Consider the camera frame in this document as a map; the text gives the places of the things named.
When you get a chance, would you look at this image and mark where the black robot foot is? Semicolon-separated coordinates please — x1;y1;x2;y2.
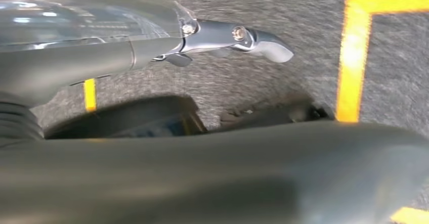
44;95;208;140

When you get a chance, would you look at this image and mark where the ribbed grey left arm sleeve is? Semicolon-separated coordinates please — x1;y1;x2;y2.
0;92;45;150

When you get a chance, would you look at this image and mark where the grey robot leg shell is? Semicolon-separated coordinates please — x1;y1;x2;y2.
0;121;429;224

